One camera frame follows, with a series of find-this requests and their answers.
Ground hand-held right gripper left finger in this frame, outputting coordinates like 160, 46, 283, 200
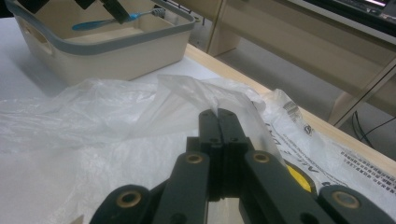
186, 109, 224, 202

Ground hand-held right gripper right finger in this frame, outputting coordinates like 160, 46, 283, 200
218, 108, 255, 199

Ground blue toothbrush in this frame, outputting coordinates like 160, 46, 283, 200
71, 7, 166, 32

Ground beige basket with grey rim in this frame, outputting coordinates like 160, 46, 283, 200
4, 0, 197, 87

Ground clear plastic bag yellow face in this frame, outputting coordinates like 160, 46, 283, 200
0, 74, 396, 222

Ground long wooden desk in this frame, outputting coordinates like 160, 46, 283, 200
163, 0, 396, 129

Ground black cables under desk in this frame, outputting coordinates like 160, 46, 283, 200
350, 111, 396, 149

